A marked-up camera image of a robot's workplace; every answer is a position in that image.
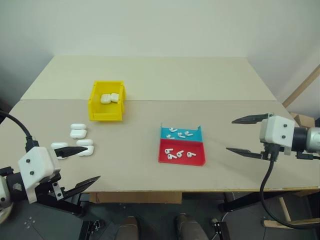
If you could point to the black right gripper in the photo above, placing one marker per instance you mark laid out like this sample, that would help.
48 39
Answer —
271 151

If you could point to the white earbud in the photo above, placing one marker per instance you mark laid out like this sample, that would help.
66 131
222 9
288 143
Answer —
173 129
167 151
181 135
190 154
170 136
179 154
171 156
188 133

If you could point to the teal plastic tray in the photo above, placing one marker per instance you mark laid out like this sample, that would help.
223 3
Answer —
197 137

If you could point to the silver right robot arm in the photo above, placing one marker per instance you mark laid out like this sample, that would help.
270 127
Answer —
312 140

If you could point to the brown cardboard box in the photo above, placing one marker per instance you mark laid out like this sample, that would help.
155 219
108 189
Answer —
306 121

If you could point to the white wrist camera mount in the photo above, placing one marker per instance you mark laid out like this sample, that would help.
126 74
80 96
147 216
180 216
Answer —
37 162
275 130

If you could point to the wooden floor frame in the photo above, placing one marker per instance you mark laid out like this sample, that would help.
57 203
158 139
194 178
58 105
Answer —
285 207

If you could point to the yellow plastic bin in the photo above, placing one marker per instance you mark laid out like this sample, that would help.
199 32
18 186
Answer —
107 116

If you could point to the dark rounded shape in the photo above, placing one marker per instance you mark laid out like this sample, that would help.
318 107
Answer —
190 227
128 230

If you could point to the slanted wooden beam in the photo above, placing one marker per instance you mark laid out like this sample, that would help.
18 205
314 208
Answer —
300 87

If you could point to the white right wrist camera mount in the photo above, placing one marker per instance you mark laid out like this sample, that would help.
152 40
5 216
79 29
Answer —
275 130

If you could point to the cardboard sheet under table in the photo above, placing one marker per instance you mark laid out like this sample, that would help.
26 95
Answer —
137 197

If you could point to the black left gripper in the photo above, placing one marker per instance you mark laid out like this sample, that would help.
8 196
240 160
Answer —
46 186

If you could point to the black table leg frame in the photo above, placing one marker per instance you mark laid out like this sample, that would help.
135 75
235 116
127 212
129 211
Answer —
240 203
70 207

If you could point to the black bracket with screws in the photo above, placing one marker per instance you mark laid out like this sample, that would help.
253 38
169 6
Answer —
93 230
221 230

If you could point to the red plastic tray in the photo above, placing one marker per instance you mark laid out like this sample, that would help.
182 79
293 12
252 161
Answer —
200 150

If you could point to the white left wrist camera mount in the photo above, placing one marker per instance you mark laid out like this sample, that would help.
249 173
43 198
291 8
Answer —
37 162

